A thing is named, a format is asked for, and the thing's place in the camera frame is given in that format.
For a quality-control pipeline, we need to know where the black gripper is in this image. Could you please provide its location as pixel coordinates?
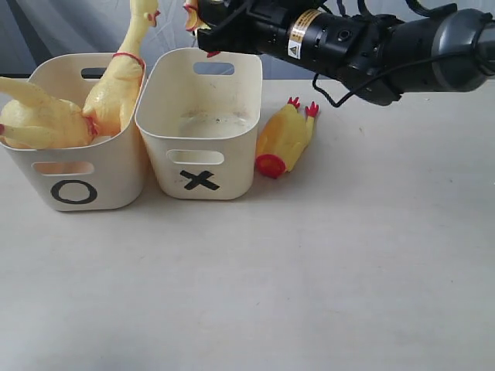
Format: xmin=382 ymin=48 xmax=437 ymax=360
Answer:
xmin=197 ymin=1 xmax=298 ymax=56

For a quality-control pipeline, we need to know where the severed yellow chicken head neck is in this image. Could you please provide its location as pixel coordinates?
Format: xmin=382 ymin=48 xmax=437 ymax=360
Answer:
xmin=183 ymin=0 xmax=211 ymax=46

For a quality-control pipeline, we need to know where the headless yellow chicken body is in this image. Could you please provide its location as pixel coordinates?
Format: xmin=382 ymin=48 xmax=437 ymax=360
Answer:
xmin=254 ymin=97 xmax=319 ymax=179

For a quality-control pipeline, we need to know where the whole yellow rubber chicken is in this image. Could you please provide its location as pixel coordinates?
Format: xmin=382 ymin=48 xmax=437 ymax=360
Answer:
xmin=1 ymin=77 xmax=98 ymax=150
xmin=83 ymin=0 xmax=160 ymax=137

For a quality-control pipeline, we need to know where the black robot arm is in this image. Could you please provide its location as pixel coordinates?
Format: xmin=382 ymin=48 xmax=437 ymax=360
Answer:
xmin=196 ymin=1 xmax=494 ymax=106

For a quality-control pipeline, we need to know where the cream bin marked X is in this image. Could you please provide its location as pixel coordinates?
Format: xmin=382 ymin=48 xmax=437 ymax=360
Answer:
xmin=135 ymin=47 xmax=263 ymax=200

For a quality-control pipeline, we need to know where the cream bin marked O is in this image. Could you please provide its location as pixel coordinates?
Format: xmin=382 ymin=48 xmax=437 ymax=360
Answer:
xmin=1 ymin=53 xmax=149 ymax=212

